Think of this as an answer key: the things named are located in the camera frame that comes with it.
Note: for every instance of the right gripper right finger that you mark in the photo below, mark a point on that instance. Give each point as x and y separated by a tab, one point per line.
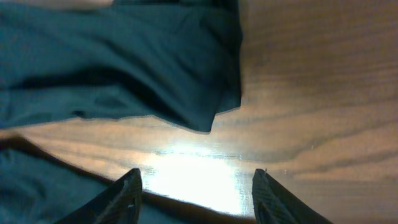
274	204

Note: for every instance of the black leggings red waistband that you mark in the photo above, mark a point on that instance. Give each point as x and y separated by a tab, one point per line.
177	60

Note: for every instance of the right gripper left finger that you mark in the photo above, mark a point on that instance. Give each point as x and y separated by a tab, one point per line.
118	204

